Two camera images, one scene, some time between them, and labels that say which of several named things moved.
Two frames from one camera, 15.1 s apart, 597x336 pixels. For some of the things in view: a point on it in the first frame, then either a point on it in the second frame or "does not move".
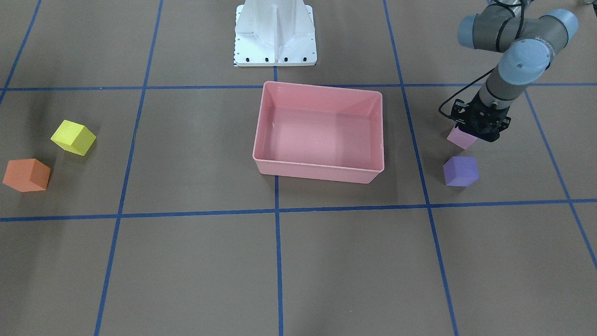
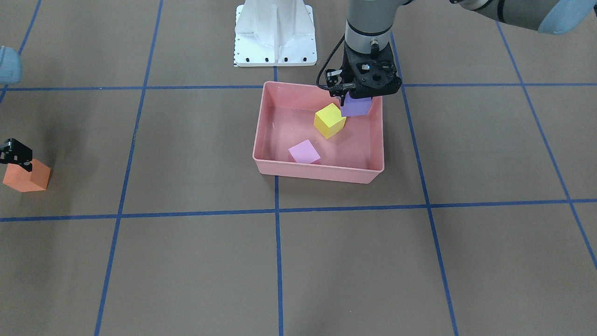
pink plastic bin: x=318 y=132 does not move
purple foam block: x=461 y=171 → x=352 y=107
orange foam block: x=27 y=175 does not move
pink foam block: x=461 y=139 → x=304 y=152
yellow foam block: x=73 y=137 → x=328 y=120
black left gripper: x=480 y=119 → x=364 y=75
